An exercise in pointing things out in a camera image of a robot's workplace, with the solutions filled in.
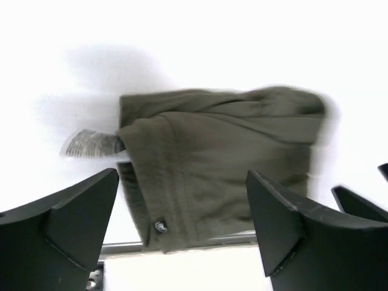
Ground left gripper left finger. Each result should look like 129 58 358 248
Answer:
1 168 119 291

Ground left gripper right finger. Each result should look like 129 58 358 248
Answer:
246 170 387 290

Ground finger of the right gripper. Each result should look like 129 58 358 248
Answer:
378 163 388 181
331 186 388 222

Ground olive green shorts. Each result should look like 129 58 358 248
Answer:
60 85 329 255

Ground aluminium table frame rail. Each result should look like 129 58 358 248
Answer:
100 232 257 256

